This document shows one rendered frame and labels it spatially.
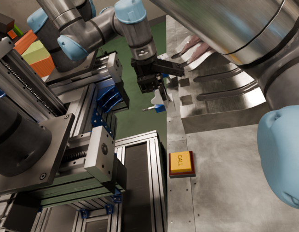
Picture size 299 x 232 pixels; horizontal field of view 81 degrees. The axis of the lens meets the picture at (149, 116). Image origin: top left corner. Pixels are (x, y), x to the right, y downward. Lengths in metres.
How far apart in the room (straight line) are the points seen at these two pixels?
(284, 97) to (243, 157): 0.43
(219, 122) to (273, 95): 0.44
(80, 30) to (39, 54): 2.77
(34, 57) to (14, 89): 2.67
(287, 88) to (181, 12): 0.11
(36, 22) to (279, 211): 0.96
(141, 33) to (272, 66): 0.37
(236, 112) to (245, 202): 0.26
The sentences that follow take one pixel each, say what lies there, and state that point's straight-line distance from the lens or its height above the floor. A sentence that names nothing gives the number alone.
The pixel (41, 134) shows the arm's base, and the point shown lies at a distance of 0.54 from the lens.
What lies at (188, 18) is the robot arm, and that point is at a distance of 0.19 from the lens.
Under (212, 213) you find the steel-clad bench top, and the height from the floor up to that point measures 0.80.
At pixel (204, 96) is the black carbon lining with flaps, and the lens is 0.67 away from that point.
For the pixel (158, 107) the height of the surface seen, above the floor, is 0.88.
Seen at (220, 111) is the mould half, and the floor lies 0.89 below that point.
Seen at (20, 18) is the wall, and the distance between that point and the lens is 4.93.
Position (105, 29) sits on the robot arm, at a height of 1.19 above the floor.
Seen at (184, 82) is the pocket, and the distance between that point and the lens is 0.77.
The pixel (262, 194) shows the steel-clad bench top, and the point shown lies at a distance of 0.57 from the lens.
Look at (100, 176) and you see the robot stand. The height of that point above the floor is 0.94.
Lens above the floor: 1.33
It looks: 43 degrees down
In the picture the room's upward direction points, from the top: 25 degrees counter-clockwise
